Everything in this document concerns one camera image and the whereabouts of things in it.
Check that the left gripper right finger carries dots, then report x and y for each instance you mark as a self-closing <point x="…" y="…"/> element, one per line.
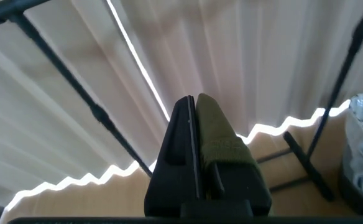
<point x="240" y="183"/>

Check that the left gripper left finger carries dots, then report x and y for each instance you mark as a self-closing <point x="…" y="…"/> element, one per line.
<point x="175" y="174"/>

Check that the green long-sleeved shirt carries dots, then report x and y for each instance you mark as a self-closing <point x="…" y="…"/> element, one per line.
<point x="215" y="133"/>

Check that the black clothes rack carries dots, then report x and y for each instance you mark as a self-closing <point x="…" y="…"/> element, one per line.
<point x="99" y="113"/>

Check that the white laundry basket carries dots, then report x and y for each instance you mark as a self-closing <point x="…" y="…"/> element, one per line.
<point x="355" y="199"/>

